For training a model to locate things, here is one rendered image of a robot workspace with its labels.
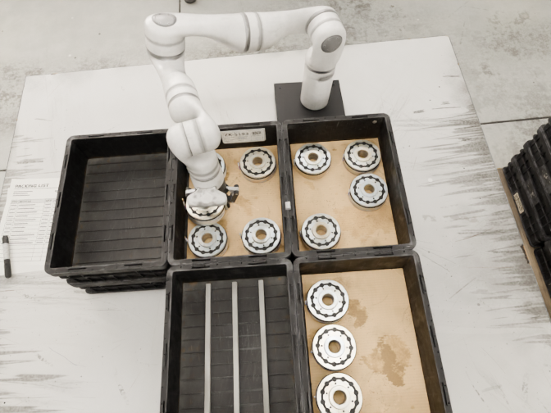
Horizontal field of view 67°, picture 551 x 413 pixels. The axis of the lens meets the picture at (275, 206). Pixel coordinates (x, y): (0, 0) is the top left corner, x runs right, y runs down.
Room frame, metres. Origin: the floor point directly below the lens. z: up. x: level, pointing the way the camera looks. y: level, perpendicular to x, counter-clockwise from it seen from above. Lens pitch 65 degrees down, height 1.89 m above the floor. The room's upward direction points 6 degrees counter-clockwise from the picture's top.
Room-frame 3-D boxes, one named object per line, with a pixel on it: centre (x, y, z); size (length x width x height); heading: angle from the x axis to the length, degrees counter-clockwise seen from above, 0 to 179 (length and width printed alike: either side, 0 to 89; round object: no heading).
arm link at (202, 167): (0.49, 0.16, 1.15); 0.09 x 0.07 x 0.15; 104
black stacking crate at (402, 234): (0.50, -0.18, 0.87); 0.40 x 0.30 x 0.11; 178
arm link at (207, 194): (0.47, 0.15, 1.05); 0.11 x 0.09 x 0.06; 178
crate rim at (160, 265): (0.52, 0.42, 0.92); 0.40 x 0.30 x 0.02; 178
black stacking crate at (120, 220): (0.52, 0.42, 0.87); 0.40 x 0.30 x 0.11; 178
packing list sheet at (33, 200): (0.57, 0.76, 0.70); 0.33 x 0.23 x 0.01; 0
